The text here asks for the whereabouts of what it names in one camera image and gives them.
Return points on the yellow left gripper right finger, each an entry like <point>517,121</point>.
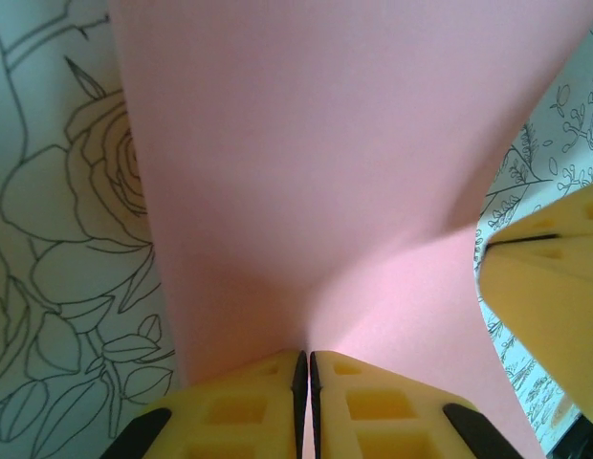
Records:
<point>373,416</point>

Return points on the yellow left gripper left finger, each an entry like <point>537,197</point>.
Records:
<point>239,411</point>

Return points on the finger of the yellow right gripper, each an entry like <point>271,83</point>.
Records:
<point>555,325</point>
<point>574,220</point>

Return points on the floral patterned table cover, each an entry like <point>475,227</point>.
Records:
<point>48,191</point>

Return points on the pink cloth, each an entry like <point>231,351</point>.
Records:
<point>315,167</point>

